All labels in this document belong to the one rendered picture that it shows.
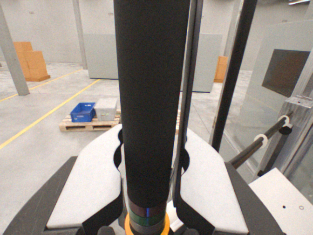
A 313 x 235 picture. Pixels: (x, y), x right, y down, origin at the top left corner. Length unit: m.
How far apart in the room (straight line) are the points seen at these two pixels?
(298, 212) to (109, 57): 7.39
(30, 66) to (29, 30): 7.18
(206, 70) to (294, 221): 5.62
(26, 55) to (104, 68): 3.14
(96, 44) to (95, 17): 5.62
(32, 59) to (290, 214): 8.40
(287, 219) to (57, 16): 14.27
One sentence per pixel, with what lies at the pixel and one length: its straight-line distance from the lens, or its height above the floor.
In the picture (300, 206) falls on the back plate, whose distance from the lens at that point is 0.61.
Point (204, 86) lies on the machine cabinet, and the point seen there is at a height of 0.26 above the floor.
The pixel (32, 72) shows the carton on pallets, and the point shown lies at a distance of 8.53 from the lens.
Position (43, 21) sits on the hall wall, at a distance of 14.80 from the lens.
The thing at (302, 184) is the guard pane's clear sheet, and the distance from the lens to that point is 1.00.
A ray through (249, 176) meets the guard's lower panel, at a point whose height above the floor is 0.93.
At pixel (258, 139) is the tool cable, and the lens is 0.38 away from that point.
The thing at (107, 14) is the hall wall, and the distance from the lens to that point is 12.86.
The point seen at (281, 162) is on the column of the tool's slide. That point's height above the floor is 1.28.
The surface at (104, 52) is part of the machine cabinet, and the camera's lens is 7.55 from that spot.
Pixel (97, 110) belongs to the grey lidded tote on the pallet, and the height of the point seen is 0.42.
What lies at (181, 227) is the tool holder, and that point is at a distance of 0.21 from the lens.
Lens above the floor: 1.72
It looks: 27 degrees down
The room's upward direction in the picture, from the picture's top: 3 degrees clockwise
